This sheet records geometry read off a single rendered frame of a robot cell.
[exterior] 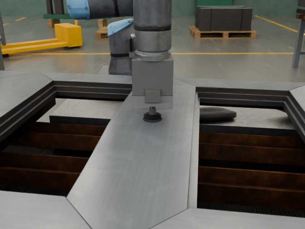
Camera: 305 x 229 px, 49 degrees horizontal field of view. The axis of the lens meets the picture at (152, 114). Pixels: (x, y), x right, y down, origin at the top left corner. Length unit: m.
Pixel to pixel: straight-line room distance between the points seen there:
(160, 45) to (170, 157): 0.21
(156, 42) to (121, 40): 0.79
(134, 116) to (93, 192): 0.27
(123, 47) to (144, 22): 0.80
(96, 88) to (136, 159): 0.48
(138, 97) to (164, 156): 0.15
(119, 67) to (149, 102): 0.79
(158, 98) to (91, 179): 0.22
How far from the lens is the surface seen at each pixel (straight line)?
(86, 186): 0.54
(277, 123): 1.26
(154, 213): 0.48
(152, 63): 0.67
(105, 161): 0.60
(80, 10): 0.76
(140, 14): 0.65
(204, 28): 6.81
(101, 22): 8.10
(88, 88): 1.05
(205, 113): 1.21
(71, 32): 5.88
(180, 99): 0.87
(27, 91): 1.01
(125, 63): 1.45
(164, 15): 0.65
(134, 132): 0.68
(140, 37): 0.66
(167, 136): 0.67
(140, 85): 0.68
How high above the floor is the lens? 1.17
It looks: 23 degrees down
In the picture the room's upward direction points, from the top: straight up
